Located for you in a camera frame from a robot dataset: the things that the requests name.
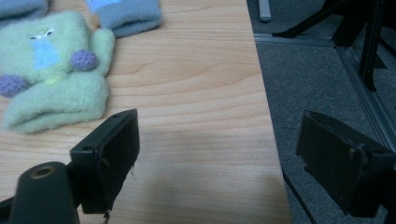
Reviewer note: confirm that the black metal stand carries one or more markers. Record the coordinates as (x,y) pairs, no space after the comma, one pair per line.
(370,46)

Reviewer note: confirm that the white tube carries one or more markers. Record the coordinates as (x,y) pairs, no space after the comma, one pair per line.
(264,11)

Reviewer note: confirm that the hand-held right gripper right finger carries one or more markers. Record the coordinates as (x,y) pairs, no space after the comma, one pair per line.
(336,161)

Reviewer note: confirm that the blue fuzzy glove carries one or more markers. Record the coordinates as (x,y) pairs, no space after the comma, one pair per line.
(130,17)
(21,7)

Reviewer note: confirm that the aluminium floor rail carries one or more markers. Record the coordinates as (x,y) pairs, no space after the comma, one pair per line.
(292,39)
(367,99)

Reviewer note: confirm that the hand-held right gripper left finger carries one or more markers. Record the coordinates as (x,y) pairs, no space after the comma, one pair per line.
(106,155)

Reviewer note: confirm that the green fuzzy glove purple pompoms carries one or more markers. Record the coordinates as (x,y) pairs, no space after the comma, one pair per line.
(62,93)

